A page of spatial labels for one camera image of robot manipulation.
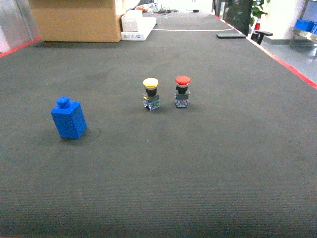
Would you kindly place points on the white foam box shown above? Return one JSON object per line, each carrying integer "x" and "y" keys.
{"x": 132, "y": 20}

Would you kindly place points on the blue block part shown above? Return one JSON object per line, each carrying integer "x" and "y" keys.
{"x": 69, "y": 118}

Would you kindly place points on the potted green plant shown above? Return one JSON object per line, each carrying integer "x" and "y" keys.
{"x": 259, "y": 8}

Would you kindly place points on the flat white carton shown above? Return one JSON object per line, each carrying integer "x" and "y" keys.
{"x": 147, "y": 25}

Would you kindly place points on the red conveyor side rail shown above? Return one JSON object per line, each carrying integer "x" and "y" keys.
{"x": 232, "y": 58}

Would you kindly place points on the large cardboard box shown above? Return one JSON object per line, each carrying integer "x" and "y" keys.
{"x": 78, "y": 20}

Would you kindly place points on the orange traffic cone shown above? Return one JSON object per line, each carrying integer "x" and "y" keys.
{"x": 255, "y": 35}

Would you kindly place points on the black office chair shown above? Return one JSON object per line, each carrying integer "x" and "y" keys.
{"x": 261, "y": 35}

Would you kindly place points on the black flat device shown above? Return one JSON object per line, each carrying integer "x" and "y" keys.
{"x": 231, "y": 36}

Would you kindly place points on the yellow mushroom push button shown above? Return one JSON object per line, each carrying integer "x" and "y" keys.
{"x": 151, "y": 99}

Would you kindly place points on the red mushroom push button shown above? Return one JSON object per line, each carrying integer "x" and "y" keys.
{"x": 182, "y": 93}

